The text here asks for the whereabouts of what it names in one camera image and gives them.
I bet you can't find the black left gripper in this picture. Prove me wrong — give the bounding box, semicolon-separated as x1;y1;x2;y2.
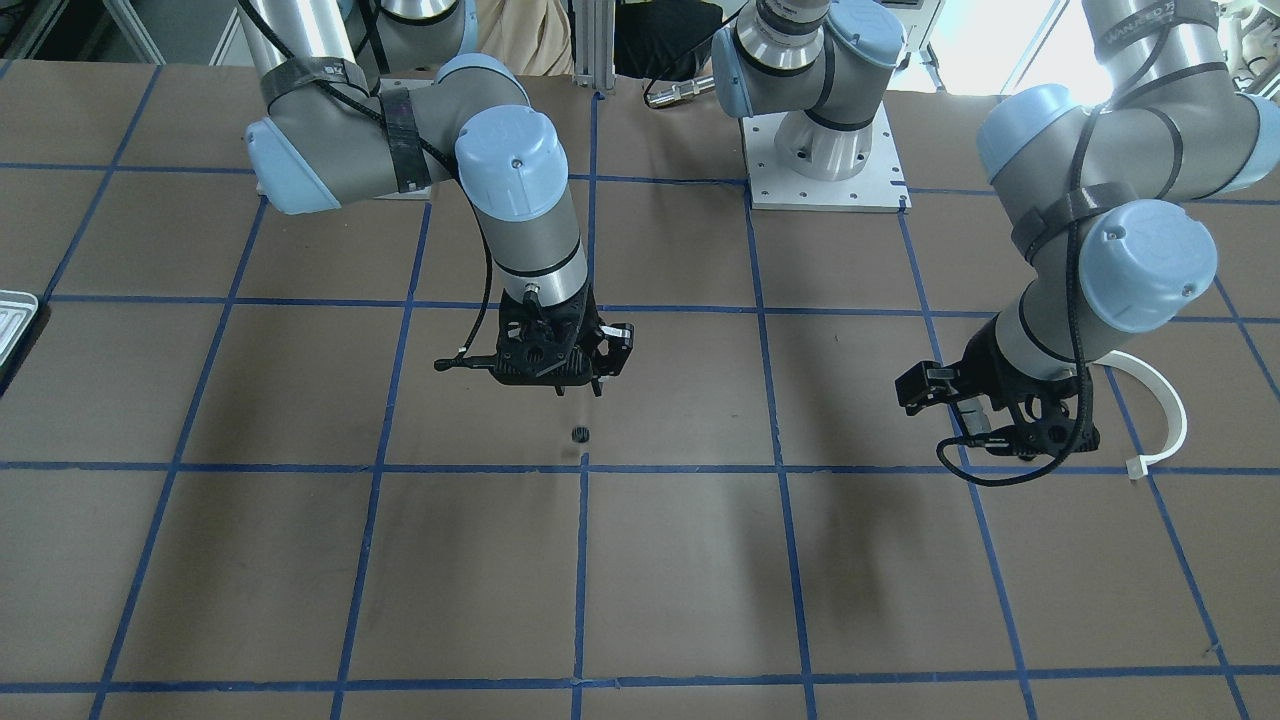
893;319;1101;461

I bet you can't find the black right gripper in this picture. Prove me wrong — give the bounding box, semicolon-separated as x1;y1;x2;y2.
488;284;635;398

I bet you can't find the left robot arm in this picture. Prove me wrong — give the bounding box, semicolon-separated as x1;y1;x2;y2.
895;1;1277;459

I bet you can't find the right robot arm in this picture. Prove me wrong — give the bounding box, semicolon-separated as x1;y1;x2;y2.
239;1;634;395

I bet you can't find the metal tray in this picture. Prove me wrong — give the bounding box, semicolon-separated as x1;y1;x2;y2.
1;290;41;369

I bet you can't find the white curved plastic part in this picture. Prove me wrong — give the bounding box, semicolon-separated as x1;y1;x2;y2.
1094;350;1189;480

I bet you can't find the seated person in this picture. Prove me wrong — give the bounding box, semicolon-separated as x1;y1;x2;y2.
476;1;573;76

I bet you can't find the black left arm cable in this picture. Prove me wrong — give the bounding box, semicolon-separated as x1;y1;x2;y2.
936;100;1111;489

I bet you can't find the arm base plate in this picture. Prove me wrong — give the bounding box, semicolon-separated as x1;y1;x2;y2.
740;105;913;213

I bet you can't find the silver cable connector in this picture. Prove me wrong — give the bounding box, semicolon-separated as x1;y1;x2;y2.
643;76;716;110

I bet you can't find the aluminium frame post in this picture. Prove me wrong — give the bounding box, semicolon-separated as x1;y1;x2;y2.
566;0;617;95

